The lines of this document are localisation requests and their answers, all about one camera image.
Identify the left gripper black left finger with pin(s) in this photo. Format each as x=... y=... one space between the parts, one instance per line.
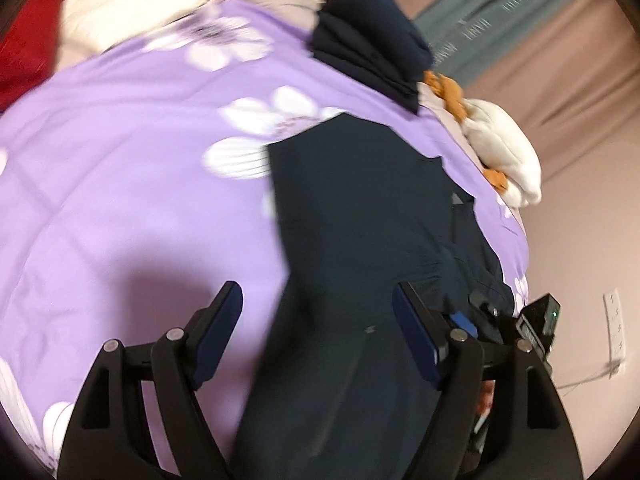
x=137 y=416

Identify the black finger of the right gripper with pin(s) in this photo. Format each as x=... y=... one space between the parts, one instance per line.
x=462 y=322

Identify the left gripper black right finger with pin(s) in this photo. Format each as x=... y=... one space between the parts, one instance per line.
x=526 y=434

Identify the dark navy zip jacket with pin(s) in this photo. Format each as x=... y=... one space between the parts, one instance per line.
x=338 y=394

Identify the folded navy clothes stack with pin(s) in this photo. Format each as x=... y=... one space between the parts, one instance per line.
x=373 y=42

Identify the person's right hand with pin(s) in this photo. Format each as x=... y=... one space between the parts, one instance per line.
x=486 y=398

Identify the white orange plush toy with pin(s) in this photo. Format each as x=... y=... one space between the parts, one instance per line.
x=491 y=138

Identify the pink curtain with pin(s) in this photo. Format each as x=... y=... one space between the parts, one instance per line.
x=570 y=84

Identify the purple floral bed sheet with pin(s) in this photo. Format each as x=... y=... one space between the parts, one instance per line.
x=134 y=184

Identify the teal printed curtain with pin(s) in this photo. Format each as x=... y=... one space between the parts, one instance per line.
x=469 y=36

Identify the red cloth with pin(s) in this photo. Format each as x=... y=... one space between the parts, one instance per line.
x=29 y=39

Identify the white pillow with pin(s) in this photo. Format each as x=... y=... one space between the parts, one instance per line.
x=90 y=27

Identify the white wall socket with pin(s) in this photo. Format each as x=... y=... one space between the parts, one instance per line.
x=616 y=331

